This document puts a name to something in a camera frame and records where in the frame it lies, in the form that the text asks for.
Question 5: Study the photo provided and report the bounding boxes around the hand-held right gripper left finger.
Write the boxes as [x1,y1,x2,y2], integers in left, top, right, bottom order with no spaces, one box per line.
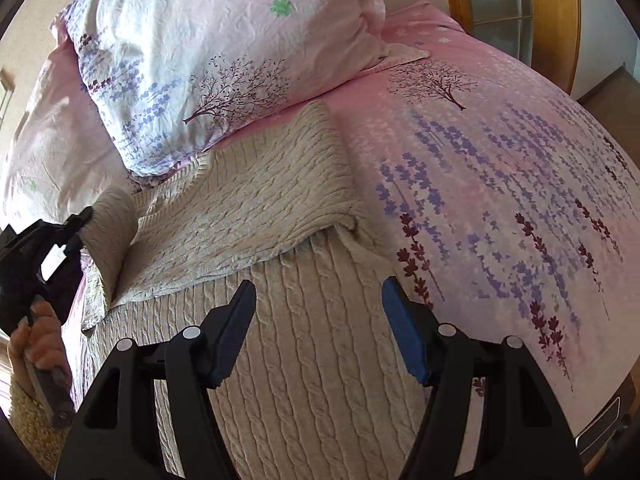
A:
[54,279,258,480]

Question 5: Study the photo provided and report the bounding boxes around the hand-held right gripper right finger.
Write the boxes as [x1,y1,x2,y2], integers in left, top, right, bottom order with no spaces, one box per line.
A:
[381,275,587,480]

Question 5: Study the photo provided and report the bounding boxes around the person's left hand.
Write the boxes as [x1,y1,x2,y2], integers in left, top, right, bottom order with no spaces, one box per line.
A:
[7,297,66,377]

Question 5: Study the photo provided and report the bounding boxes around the person's left forearm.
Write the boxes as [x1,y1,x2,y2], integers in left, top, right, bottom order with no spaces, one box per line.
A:
[6,371,68,476]

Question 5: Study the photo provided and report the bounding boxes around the beige cable knit sweater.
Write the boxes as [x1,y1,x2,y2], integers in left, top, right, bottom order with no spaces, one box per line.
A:
[80,100,437,480]

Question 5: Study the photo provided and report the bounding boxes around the grey bed frame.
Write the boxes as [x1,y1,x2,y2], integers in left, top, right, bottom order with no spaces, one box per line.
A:
[574,394,632,463]

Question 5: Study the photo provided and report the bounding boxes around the pale pink pillow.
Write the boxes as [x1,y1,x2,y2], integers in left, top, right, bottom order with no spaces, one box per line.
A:
[0,12,135,233]

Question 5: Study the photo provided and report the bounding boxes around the pink floral bed sheet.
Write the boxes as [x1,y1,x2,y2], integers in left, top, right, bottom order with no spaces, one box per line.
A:
[60,2,640,443]

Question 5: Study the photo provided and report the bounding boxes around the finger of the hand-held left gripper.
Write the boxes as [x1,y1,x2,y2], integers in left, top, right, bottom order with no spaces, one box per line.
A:
[30,206,96,261]

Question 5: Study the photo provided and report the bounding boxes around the floral white pillow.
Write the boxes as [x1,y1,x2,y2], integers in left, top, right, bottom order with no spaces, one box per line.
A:
[65,0,431,179]

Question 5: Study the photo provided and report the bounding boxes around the wooden framed glass door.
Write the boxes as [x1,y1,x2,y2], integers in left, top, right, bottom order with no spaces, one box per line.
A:
[439,0,583,97]

